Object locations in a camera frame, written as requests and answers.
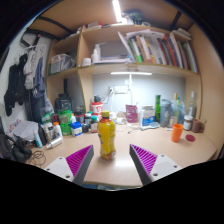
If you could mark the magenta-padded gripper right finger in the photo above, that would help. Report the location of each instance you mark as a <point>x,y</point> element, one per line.
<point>163,165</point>

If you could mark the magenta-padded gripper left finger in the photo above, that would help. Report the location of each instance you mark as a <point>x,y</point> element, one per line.
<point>58,166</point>

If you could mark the yellow-label drink bottle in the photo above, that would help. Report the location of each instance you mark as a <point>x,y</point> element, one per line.
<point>106,136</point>

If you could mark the silver metal bottle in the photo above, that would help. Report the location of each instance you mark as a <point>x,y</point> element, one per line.
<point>55,142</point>

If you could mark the white tube blue cap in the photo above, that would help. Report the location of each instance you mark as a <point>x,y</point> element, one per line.
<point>38,140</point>

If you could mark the orange plastic cup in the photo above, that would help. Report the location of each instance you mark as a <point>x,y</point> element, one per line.
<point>177,132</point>

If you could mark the tall black bottle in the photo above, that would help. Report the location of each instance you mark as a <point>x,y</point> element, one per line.
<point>42,135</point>

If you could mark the white bottle orange cap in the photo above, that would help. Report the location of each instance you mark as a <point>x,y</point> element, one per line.
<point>57,130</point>

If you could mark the green jar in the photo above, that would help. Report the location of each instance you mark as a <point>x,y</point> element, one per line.
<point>64,116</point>
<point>66,129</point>

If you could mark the flat round red coaster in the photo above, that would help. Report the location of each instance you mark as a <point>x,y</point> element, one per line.
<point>190,137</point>

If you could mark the light blue hair brush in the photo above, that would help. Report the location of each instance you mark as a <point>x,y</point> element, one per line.
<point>150,126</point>

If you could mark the white bottle blue label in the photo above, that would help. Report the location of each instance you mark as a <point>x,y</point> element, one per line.
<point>76,129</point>

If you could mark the black bag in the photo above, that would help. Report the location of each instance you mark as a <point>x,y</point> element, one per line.
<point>15,148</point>

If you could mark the white-lidded dark jar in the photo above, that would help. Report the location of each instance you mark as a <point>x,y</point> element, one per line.
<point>188,123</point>

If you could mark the white and blue carton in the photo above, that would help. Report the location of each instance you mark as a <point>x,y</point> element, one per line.
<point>147,116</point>

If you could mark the yellow-capped glass bottle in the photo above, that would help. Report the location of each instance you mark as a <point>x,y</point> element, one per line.
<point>174,111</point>

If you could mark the tall green bottle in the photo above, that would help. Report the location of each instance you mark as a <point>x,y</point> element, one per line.
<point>157,108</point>

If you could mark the magenta pouch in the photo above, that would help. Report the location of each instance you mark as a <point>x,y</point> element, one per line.
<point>132,114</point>

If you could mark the black box device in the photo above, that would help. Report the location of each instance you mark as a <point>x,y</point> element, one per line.
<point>62,102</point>

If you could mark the red and white canister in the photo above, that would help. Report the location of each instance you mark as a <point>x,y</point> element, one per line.
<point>97,108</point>

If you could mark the hanging dark clothes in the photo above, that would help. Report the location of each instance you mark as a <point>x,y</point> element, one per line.
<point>23,80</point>

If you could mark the white LED light bar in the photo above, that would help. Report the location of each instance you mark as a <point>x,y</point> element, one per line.
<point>130,73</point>

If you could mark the wooden shelf unit with books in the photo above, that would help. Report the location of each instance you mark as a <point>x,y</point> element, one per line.
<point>86,70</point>

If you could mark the white wall power strip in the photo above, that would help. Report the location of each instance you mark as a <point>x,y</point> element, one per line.
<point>119,90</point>

